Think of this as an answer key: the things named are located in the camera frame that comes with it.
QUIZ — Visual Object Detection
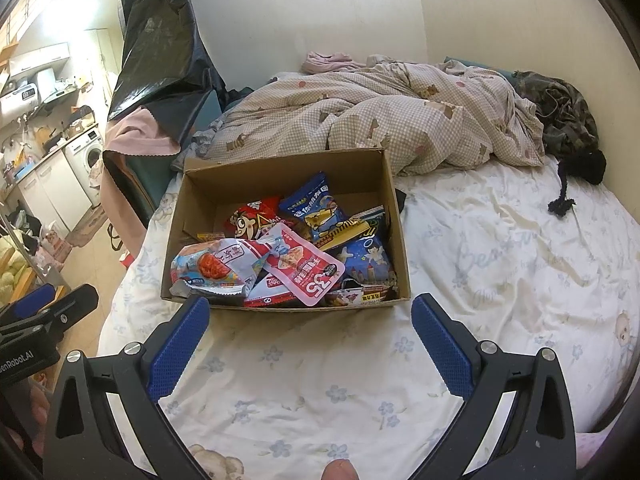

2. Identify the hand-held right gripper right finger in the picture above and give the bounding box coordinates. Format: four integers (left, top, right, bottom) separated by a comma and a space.
411, 294, 578, 480

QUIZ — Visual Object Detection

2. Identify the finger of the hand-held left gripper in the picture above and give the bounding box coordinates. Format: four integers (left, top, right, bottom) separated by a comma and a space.
0, 284, 57, 318
0, 284, 99, 343

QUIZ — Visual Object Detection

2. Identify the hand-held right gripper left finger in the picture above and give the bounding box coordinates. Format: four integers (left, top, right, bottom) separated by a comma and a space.
44, 295, 211, 480

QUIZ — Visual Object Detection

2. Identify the light blue red snack packet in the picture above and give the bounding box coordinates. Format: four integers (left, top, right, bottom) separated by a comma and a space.
170, 240, 263, 293

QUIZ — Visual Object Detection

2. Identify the dark brown snack packet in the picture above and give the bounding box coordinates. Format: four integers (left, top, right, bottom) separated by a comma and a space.
327, 282, 398, 307

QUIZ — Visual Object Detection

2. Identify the white red-edged snack packet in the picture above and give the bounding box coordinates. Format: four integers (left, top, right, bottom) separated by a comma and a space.
244, 265, 301, 308

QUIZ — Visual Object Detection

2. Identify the blue starry snack packet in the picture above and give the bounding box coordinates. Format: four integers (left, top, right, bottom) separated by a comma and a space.
342, 237, 398, 286

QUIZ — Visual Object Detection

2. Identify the pink white snack packet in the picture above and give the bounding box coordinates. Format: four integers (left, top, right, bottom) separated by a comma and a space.
262, 223, 346, 308

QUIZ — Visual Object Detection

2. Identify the red cartoon snack packet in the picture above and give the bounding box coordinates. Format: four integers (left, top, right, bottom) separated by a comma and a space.
229, 196, 282, 242

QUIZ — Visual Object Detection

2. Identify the blue white green snack packet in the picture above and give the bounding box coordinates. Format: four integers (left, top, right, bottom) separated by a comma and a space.
320, 205, 386, 252

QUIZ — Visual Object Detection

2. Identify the brown cardboard box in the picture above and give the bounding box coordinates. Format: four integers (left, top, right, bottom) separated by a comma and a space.
160, 147, 412, 313

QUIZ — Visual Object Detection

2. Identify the blue yellow snack packet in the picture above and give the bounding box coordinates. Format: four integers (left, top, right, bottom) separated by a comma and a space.
279, 172, 351, 246

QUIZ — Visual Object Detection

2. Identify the person's left hand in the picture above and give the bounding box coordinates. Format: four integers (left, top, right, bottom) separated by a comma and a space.
27, 370, 53, 428

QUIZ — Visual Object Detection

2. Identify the person's right hand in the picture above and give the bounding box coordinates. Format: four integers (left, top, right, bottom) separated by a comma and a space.
320, 460, 362, 480

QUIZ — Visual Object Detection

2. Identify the yellow wooden chair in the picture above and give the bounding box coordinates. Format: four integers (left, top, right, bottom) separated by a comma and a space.
0, 235, 36, 306

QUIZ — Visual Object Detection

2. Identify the red white shopping bag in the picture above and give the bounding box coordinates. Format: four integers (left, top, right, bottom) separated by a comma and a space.
107, 220, 136, 268

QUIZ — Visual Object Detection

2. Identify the brown floor mat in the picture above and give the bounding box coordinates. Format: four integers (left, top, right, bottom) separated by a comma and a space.
65, 205, 108, 248

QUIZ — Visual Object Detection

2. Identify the white kitchen cabinet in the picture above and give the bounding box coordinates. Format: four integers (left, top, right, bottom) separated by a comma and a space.
20, 152, 93, 231

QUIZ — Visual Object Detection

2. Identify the white washing machine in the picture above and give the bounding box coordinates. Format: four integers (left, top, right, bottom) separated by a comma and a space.
65, 130, 106, 196

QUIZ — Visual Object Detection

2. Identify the dark green chair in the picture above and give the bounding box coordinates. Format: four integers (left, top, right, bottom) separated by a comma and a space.
102, 90, 221, 211

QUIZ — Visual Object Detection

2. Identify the pink cloth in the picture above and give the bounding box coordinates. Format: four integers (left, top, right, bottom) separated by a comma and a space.
102, 107, 181, 158

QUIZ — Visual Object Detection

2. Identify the white water heater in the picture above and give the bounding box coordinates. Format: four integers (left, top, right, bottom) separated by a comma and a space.
0, 77, 41, 113

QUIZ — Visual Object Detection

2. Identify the beige checkered duvet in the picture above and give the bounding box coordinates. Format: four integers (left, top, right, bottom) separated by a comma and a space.
172, 60, 546, 178

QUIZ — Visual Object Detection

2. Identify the camouflage jacket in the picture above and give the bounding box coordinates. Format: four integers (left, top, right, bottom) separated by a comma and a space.
512, 70, 601, 161

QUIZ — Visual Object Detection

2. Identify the teal pillow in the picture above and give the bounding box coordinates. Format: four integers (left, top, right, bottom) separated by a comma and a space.
442, 56, 516, 81

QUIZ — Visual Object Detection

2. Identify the black plastic bag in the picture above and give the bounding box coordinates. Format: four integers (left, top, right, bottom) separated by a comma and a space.
107, 0, 226, 121

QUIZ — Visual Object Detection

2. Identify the pink garment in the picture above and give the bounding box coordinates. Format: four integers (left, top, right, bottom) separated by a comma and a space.
301, 51, 366, 75

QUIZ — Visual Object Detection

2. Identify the black tasselled cord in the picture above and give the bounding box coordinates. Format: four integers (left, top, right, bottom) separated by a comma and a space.
547, 150, 608, 218

